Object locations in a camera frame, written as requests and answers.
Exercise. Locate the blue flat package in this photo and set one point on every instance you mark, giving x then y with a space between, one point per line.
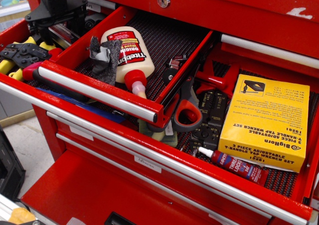
114 117

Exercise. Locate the grey sandpaper scrap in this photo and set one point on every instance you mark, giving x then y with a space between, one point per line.
105 56

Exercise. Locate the small open red drawer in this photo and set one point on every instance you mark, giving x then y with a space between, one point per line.
157 55

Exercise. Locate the yellow cloth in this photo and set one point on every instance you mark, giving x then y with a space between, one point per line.
20 216

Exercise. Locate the yellow handled crimping tool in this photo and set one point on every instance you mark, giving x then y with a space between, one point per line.
18 56

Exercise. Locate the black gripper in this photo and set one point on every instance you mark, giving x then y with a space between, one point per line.
52 12

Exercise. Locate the black wire stripper tool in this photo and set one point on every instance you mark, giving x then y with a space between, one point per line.
212 104

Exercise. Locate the red clamp tool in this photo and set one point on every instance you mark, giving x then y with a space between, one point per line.
209 81

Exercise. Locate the large open red drawer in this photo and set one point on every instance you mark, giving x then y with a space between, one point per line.
103 167

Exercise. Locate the red black scissors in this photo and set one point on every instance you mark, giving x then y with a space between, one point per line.
183 110

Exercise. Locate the yellow tap wrench set box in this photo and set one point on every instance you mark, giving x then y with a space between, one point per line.
267 123

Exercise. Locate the red handled black tool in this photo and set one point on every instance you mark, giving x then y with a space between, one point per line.
31 63

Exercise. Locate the black round magnet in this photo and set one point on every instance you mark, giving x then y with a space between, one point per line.
168 75

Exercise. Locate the small red brown clips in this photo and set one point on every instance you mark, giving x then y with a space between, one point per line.
176 61

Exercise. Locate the white Markers label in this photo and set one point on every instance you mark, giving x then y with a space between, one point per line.
93 7

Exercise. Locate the silver chest lock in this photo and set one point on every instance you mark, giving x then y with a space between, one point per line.
164 3

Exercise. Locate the red Loctite threadlocker tube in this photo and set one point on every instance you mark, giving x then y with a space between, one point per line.
236 166

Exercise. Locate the white Adhesives label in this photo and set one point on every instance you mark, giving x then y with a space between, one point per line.
147 164

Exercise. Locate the black plastic crate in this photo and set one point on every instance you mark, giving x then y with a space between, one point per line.
12 173

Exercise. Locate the black pliers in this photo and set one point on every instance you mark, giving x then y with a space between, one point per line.
93 19

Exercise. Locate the Titebond wood glue bottle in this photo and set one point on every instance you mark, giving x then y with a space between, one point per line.
134 63

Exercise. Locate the green yellow small box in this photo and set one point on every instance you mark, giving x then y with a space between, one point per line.
168 136

